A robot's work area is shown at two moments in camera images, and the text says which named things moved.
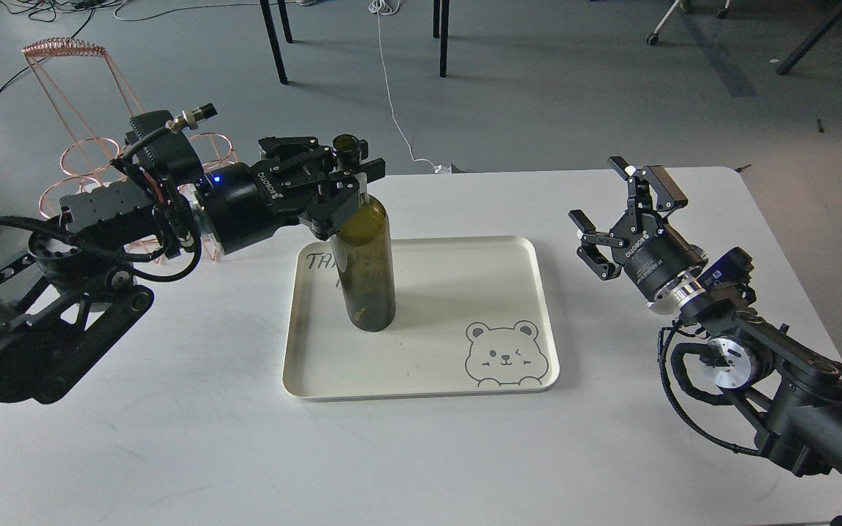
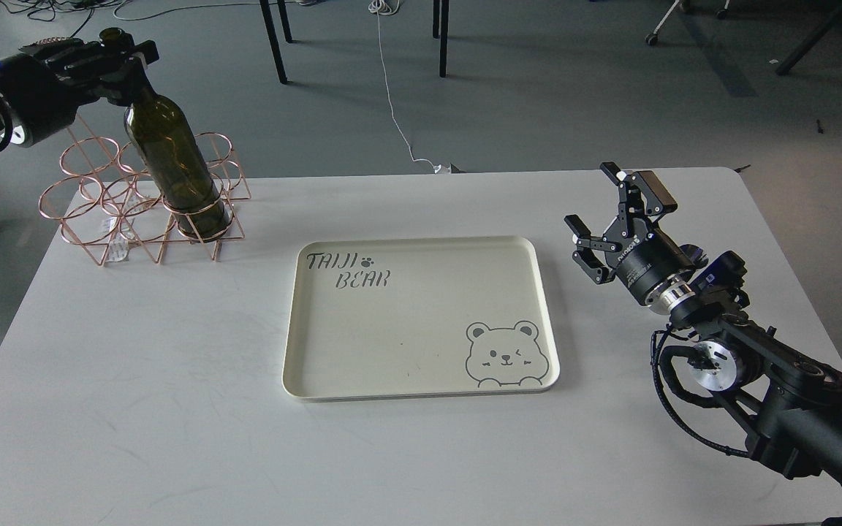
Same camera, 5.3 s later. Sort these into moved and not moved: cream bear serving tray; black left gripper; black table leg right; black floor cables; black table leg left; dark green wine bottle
Moved: dark green wine bottle; black left gripper
Not moved: black table leg left; black floor cables; black table leg right; cream bear serving tray
